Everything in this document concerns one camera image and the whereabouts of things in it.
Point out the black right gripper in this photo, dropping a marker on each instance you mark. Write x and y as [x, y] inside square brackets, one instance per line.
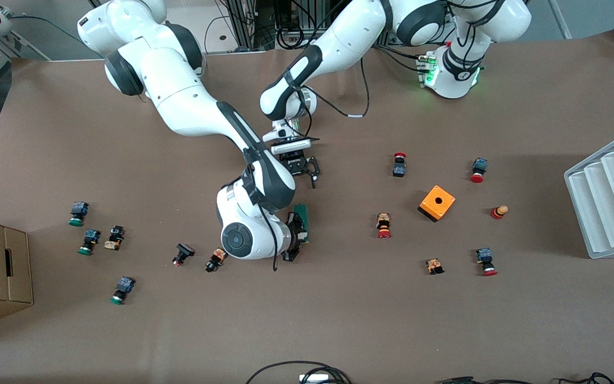
[293, 234]

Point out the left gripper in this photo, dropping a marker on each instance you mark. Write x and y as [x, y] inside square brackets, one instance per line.
[297, 167]

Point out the green circuit board module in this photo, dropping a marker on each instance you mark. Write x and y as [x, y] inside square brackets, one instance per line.
[303, 208]

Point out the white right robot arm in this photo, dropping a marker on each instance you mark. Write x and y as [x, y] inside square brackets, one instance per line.
[179, 101]

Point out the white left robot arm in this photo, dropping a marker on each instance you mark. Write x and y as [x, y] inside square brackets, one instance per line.
[339, 37]

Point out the red emergency stop orange block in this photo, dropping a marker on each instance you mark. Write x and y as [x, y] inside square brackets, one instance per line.
[384, 225]

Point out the red button black block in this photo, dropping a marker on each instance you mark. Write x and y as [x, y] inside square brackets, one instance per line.
[399, 165]

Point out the black square push button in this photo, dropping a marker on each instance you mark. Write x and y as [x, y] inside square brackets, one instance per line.
[183, 253]

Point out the orange black contact block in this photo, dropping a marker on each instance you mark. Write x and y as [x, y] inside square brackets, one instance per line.
[434, 265]

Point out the white plug connector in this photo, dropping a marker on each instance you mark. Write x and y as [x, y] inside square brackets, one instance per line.
[315, 378]

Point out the black aluminium equipment rack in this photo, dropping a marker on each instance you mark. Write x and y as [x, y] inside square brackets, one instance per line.
[248, 21]

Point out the red button blue block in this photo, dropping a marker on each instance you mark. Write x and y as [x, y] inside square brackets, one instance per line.
[486, 261]
[478, 169]

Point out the green push button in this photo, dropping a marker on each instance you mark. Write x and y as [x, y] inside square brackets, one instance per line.
[78, 212]
[122, 289]
[89, 241]

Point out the red button orange cap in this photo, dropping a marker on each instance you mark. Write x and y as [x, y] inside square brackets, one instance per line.
[499, 212]

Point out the white ribbed tray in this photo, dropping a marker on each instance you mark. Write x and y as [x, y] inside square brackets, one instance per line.
[605, 202]

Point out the black orange selector switch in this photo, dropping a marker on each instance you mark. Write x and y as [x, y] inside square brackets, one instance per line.
[213, 261]

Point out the orange push button enclosure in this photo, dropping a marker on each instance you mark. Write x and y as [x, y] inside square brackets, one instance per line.
[437, 202]

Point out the black orange switch unit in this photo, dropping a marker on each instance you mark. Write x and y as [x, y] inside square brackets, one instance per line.
[114, 238]

